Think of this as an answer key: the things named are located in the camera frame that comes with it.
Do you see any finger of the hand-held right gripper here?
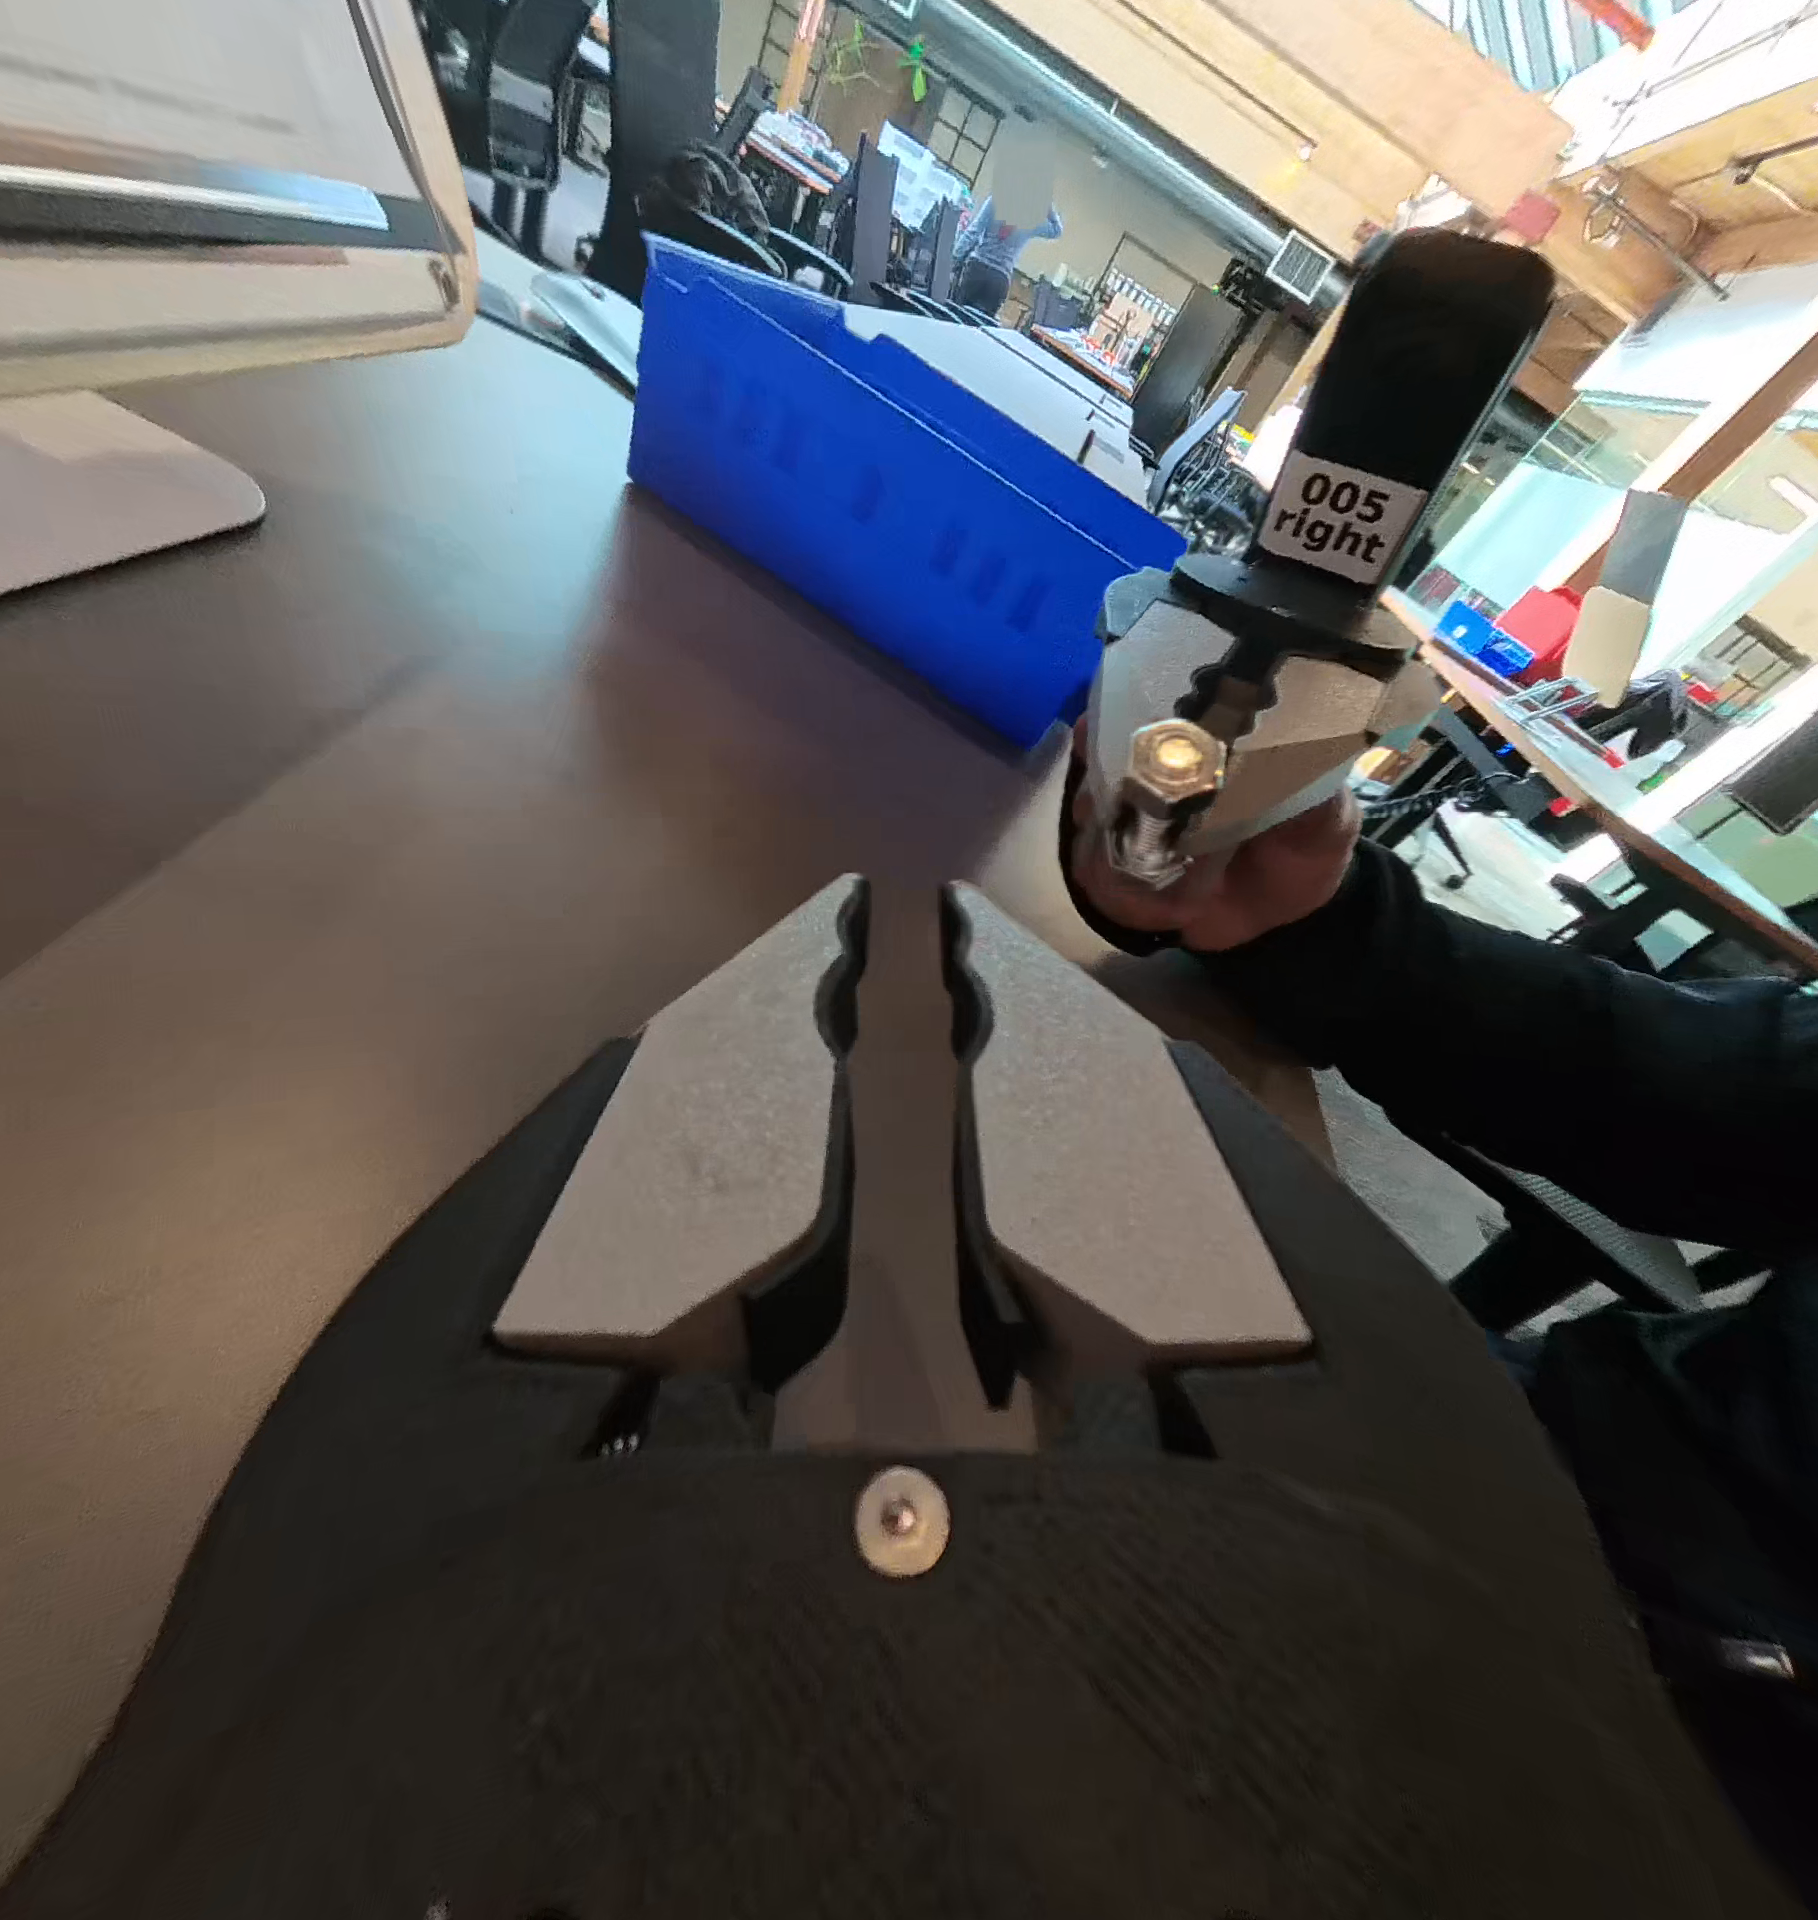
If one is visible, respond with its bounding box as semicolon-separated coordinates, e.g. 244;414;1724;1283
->
1185;655;1384;866
1073;603;1233;886

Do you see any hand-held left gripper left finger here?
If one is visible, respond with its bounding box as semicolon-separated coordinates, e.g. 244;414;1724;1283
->
487;873;870;1395

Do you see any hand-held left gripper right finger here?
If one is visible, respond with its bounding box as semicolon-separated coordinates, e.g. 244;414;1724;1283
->
938;877;1313;1407

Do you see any steel hex nut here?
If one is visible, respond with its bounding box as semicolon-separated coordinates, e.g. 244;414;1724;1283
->
1127;720;1231;816

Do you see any steel hex bolt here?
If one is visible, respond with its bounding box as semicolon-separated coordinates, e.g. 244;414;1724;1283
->
1105;737;1201;891

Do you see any blue plastic bin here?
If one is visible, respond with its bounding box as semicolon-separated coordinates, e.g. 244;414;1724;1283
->
629;232;1192;745

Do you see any person's right forearm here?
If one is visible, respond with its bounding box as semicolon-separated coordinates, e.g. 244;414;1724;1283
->
1207;838;1818;1251

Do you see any person's right hand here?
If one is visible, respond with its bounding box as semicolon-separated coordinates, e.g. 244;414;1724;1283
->
1058;737;1368;956

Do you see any red plastic bin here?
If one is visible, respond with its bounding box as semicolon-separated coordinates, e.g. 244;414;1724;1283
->
1495;584;1588;683

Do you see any printed desk sheet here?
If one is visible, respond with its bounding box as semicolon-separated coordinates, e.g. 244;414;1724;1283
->
524;272;644;388

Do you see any person's dark clothing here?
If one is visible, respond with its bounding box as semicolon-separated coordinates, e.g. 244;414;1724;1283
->
1509;1244;1818;1920

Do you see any instruction sheet on stand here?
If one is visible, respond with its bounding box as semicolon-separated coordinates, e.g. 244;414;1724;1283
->
0;0;484;613

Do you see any printed instruction sheet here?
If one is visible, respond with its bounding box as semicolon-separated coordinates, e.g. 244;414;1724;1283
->
0;0;437;232

